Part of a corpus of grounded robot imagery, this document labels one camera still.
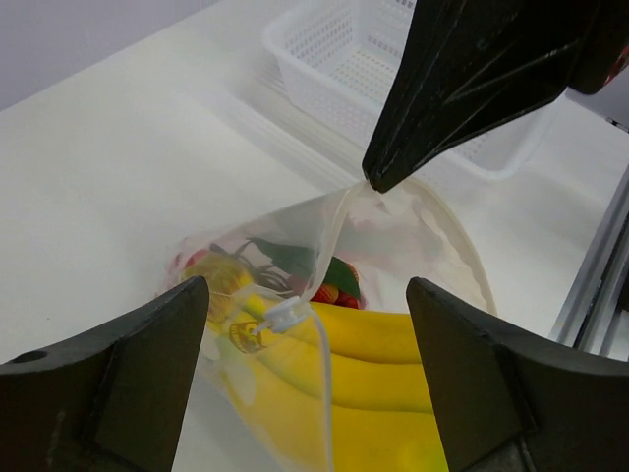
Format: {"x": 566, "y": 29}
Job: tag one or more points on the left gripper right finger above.
{"x": 506, "y": 399}

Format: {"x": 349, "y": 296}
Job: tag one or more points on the yellow banana bunch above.
{"x": 327, "y": 388}

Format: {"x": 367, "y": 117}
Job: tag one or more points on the aluminium rail beam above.
{"x": 594, "y": 316}

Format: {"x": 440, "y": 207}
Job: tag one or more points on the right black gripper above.
{"x": 471, "y": 66}

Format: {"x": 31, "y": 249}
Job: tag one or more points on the red fruit bunch with leaves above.
{"x": 257, "y": 269}

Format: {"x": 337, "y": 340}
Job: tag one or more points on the clear zip top bag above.
{"x": 389, "y": 238}

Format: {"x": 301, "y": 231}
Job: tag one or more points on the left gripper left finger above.
{"x": 112, "y": 398}

